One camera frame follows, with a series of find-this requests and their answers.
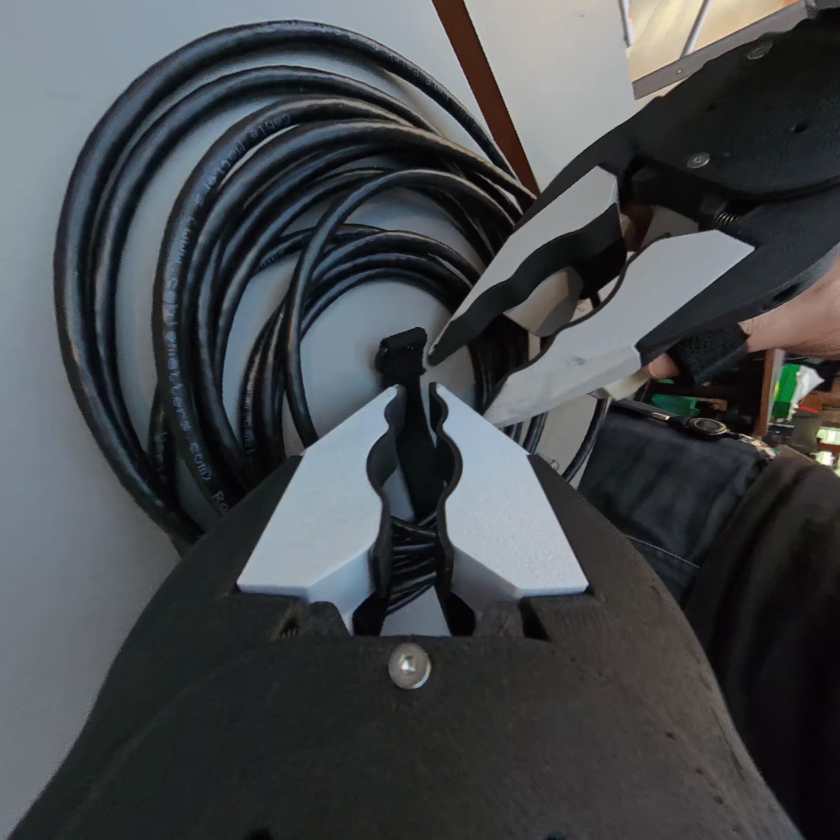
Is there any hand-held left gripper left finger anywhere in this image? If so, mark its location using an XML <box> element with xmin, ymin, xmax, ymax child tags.
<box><xmin>236</xmin><ymin>386</ymin><xmax>403</xmax><ymax>636</ymax></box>

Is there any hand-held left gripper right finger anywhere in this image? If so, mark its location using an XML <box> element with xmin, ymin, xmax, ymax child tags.
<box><xmin>428</xmin><ymin>382</ymin><xmax>589</xmax><ymax>636</ymax></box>

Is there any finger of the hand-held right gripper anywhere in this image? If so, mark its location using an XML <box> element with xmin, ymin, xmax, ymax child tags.
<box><xmin>427</xmin><ymin>165</ymin><xmax>627</xmax><ymax>367</ymax></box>
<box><xmin>482</xmin><ymin>228</ymin><xmax>757</xmax><ymax>429</ymax></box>

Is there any black velcro strap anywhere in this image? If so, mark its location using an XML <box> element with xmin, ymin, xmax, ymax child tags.
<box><xmin>374</xmin><ymin>325</ymin><xmax>454</xmax><ymax>526</ymax></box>

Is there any long black cable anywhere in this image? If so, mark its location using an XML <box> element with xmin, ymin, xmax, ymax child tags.
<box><xmin>54</xmin><ymin>20</ymin><xmax>614</xmax><ymax>595</ymax></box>

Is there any grey desk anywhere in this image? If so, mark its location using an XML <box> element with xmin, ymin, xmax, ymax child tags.
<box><xmin>0</xmin><ymin>0</ymin><xmax>637</xmax><ymax>821</ymax></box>

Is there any person's right hand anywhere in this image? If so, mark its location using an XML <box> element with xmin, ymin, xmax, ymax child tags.
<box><xmin>646</xmin><ymin>262</ymin><xmax>840</xmax><ymax>389</ymax></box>

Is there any black key fob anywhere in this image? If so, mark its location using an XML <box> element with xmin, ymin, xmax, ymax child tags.
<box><xmin>669</xmin><ymin>415</ymin><xmax>739</xmax><ymax>439</ymax></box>

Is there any green bin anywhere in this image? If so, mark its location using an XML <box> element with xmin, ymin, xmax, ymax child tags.
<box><xmin>771</xmin><ymin>364</ymin><xmax>824</xmax><ymax>421</ymax></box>

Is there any person's dark clothing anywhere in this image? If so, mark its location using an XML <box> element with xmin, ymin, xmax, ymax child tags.
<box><xmin>577</xmin><ymin>394</ymin><xmax>840</xmax><ymax>840</ymax></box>

